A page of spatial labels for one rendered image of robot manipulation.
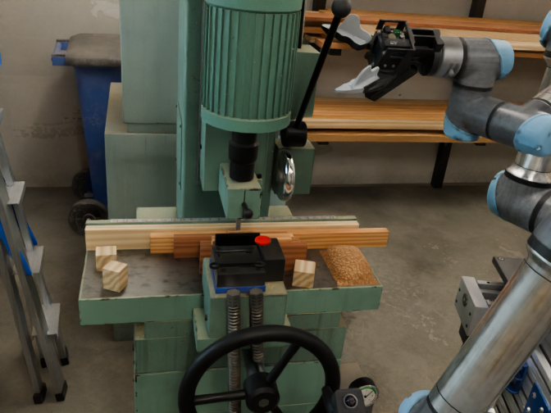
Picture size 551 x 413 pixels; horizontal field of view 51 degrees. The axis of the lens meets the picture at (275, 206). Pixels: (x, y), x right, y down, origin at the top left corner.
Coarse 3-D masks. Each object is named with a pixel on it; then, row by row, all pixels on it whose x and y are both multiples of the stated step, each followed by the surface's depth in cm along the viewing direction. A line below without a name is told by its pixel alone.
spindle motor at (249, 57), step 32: (224, 0) 97; (256, 0) 96; (288, 0) 98; (224, 32) 100; (256, 32) 98; (288, 32) 101; (224, 64) 102; (256, 64) 101; (288, 64) 105; (224, 96) 104; (256, 96) 103; (288, 96) 109; (224, 128) 106; (256, 128) 106
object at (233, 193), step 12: (228, 168) 124; (228, 180) 118; (252, 180) 119; (228, 192) 115; (240, 192) 115; (252, 192) 116; (228, 204) 116; (240, 204) 116; (252, 204) 117; (228, 216) 117; (240, 216) 118
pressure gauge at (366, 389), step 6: (360, 378) 124; (366, 378) 124; (354, 384) 123; (360, 384) 123; (366, 384) 122; (372, 384) 123; (366, 390) 123; (372, 390) 123; (378, 390) 123; (372, 396) 124; (378, 396) 124; (366, 402) 125; (372, 402) 125
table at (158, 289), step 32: (128, 256) 120; (160, 256) 121; (320, 256) 127; (96, 288) 109; (128, 288) 110; (160, 288) 111; (192, 288) 112; (288, 288) 115; (320, 288) 116; (352, 288) 117; (96, 320) 108; (128, 320) 110; (160, 320) 111; (288, 320) 111
